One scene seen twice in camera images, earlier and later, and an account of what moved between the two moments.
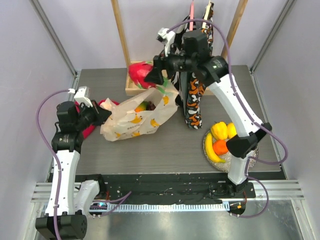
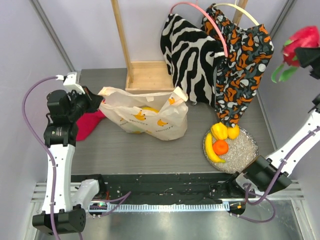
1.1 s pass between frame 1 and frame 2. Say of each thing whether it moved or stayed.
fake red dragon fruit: moved
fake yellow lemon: stayed
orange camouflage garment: moved
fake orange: stayed
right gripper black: moved
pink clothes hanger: moved
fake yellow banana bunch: stayed
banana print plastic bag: moved
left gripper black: moved
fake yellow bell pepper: stayed
